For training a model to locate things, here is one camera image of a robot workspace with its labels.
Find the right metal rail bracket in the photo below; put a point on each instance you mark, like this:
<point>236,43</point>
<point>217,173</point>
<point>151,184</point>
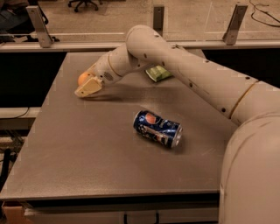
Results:
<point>231,34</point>

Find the left metal rail bracket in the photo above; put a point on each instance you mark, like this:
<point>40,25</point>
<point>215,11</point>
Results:
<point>38,23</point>

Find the blue Pepsi soda can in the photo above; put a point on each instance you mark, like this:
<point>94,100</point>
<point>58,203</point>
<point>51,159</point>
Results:
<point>158,129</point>

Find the middle metal rail bracket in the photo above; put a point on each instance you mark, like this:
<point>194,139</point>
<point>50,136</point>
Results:
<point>158,18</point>

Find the grey table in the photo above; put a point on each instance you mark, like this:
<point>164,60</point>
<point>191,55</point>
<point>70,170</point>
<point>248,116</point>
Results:
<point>84,163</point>

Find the dark office chair left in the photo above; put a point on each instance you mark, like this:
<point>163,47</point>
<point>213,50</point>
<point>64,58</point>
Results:
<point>12,14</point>

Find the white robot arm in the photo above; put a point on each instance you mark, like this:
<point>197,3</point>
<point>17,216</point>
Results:
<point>250,177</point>

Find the black office chair base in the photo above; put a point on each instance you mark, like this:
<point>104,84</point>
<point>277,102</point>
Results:
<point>86,3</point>

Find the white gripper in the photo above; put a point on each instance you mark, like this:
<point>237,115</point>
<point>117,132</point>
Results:
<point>102,71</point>

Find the metal rail bracket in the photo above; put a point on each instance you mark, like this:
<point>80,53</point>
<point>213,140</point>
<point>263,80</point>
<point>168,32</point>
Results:
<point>158,18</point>
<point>38,23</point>
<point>231,34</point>

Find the green chip bag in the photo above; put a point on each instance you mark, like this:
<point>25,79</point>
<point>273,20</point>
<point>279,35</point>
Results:
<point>158,73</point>

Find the orange fruit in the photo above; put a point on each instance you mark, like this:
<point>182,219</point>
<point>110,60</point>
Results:
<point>83,77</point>

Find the cardboard box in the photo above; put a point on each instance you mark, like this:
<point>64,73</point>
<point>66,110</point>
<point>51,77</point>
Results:
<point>15,213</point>

